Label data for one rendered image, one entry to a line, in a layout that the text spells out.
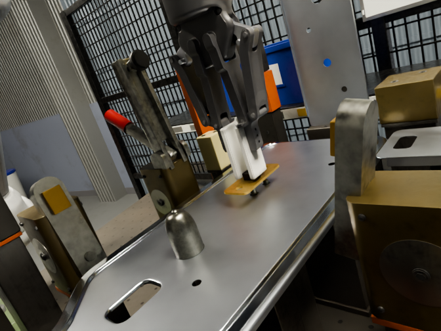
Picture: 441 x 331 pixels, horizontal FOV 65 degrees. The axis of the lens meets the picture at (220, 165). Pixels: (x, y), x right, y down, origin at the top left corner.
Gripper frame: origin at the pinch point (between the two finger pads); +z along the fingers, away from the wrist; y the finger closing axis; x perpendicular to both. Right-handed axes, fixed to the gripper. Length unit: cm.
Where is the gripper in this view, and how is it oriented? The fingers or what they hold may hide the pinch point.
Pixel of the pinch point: (243, 150)
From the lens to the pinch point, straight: 43.9
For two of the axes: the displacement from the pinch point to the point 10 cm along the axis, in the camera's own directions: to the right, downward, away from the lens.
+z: 3.0, 9.0, 3.0
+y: 7.3, -0.2, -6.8
